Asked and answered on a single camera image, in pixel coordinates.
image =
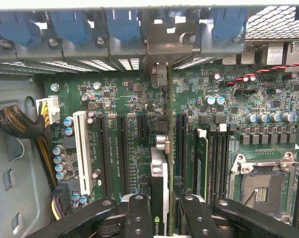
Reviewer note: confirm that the black RAM slot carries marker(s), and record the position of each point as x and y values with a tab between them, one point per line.
211	163
225	163
218	163

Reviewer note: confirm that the open PC case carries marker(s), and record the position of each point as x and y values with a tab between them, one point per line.
13	153

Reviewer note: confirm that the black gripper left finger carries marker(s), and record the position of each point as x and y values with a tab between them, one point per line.
138	218

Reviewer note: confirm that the white power connector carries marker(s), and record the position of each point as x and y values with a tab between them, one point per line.
50	109

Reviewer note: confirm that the CPU socket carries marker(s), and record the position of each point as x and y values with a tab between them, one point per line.
261	188

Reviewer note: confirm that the green motherboard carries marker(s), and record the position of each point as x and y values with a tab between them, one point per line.
129	99

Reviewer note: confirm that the short black expansion slot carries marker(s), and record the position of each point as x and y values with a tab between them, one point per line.
142	127

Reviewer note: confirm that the white expansion slot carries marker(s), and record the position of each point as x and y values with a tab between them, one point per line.
82	153

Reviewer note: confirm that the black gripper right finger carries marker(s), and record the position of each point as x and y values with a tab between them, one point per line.
199	218

